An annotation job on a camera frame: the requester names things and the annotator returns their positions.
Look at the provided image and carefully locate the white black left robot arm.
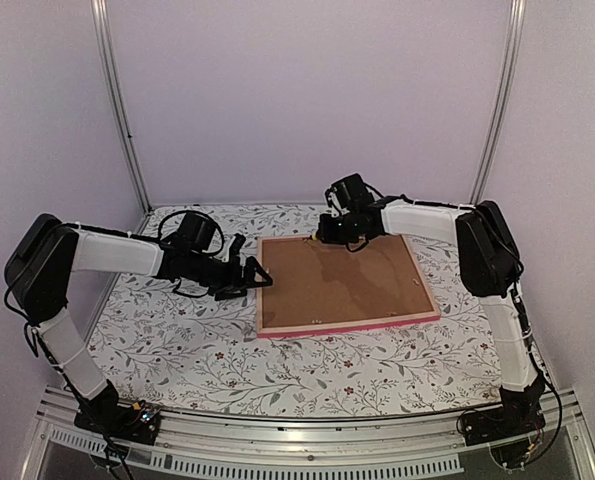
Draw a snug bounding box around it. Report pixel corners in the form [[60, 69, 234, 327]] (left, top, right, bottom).
[[4, 210, 273, 434]]

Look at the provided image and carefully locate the aluminium corner post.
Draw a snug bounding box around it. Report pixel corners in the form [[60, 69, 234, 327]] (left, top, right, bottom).
[[90, 0, 153, 214], [469, 0, 526, 204]]

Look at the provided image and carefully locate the aluminium left corner post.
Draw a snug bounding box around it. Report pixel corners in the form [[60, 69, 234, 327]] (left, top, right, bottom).
[[90, 0, 153, 214]]

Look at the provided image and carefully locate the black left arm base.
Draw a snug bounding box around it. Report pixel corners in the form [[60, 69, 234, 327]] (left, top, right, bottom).
[[74, 399, 161, 446]]

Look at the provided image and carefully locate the floral patterned table mat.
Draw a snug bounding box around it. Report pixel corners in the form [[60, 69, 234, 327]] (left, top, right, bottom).
[[66, 203, 553, 419]]

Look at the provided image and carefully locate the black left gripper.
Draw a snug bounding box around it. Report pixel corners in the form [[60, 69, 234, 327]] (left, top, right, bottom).
[[187, 250, 273, 301]]

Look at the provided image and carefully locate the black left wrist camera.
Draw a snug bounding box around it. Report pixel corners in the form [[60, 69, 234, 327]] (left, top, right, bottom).
[[227, 233, 246, 262]]

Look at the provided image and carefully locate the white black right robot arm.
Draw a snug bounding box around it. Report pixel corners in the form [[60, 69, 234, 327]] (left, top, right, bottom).
[[315, 173, 546, 436]]

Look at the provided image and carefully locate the aluminium right corner post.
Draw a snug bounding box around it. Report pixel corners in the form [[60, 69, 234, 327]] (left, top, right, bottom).
[[469, 0, 526, 204]]

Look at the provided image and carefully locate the aluminium front rail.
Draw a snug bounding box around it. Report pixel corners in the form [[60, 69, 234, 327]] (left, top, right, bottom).
[[21, 388, 595, 479]]

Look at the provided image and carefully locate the pink picture frame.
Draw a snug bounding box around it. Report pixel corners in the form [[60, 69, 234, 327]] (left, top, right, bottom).
[[256, 235, 440, 338]]

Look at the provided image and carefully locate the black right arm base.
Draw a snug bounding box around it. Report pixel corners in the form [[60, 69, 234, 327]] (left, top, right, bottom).
[[456, 402, 546, 470]]

